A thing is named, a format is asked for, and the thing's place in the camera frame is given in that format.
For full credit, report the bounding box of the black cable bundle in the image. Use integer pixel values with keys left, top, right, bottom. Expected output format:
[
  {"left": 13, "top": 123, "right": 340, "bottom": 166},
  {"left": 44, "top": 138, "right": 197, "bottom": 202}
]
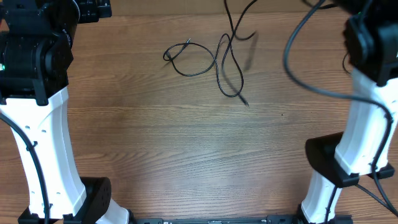
[{"left": 162, "top": 0, "right": 259, "bottom": 108}]

